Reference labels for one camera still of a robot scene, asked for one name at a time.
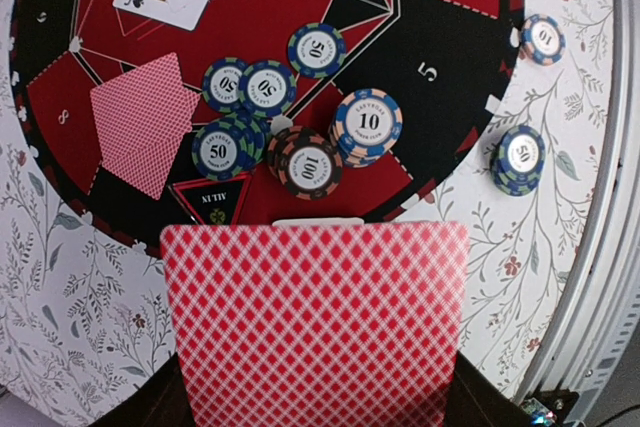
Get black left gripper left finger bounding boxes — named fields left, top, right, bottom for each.
left=92, top=356, right=193, bottom=427

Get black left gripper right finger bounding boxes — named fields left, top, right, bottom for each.
left=444, top=355, right=531, bottom=427

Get red card bundle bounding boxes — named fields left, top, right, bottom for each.
left=160, top=222, right=469, bottom=426

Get green poker chip stack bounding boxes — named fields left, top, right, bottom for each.
left=490, top=125, right=546, bottom=197

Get dealt red card seat eight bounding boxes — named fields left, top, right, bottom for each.
left=90, top=52, right=199, bottom=200

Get poker chips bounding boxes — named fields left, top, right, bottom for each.
left=328, top=88, right=403, bottom=168

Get blue beige poker chip stack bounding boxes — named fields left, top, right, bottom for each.
left=520, top=14, right=566, bottom=66

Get round red black poker mat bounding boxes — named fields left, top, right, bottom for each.
left=10, top=0, right=525, bottom=255

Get front aluminium rail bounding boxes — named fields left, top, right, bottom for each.
left=516, top=0, right=639, bottom=426

